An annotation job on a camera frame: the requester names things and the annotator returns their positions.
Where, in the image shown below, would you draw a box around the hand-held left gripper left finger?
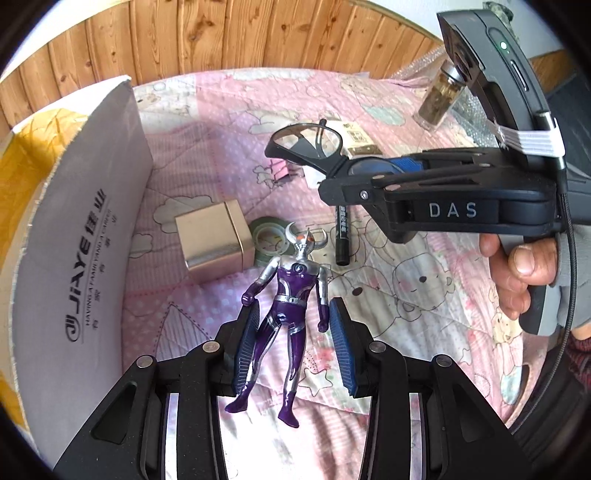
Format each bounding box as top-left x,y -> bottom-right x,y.
53,295 -> 264,480

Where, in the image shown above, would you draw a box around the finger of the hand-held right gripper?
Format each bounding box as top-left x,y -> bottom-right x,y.
318,161 -> 505,241
344,148 -> 502,176

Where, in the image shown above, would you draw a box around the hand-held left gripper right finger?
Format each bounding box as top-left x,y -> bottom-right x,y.
328,298 -> 522,480

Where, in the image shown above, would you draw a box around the black marker pen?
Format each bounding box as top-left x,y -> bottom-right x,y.
333,205 -> 352,266

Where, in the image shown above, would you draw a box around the beige tissue packet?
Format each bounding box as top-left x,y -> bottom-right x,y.
337,121 -> 382,158

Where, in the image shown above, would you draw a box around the black framed glasses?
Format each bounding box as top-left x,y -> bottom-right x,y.
264,119 -> 345,176

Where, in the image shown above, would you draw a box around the purple silver action figure toy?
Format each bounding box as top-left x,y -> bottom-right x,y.
225,222 -> 329,428

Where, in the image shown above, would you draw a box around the green tape roll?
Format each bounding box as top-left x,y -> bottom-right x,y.
249,215 -> 296,268

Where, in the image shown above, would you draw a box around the gold square box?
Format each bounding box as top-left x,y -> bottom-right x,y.
174,199 -> 245,284

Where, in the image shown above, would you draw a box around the white cardboard box yellow tape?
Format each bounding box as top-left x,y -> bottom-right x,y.
0,76 -> 155,467

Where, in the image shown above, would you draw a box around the person's right hand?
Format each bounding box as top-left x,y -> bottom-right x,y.
479,233 -> 561,320

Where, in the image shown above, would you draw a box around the glass jar with metal lid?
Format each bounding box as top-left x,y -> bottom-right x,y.
412,59 -> 469,130

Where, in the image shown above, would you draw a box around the camouflage cloth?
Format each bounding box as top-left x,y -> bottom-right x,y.
482,2 -> 515,24

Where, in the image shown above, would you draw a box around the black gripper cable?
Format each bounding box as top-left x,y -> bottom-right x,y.
510,111 -> 583,432

